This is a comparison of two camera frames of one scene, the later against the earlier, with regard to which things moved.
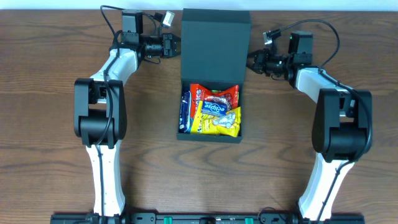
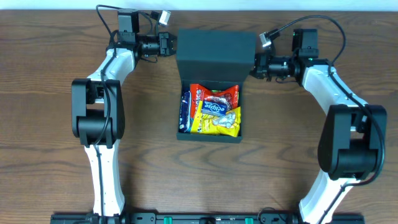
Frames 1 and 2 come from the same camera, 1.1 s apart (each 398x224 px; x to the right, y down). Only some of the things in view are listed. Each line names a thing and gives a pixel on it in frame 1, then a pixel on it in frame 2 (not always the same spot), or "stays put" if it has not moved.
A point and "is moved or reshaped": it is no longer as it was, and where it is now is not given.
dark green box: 216,50 is moved or reshaped
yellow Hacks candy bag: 205,122 stays put
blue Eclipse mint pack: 213,107 stays put
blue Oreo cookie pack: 185,122 stays put
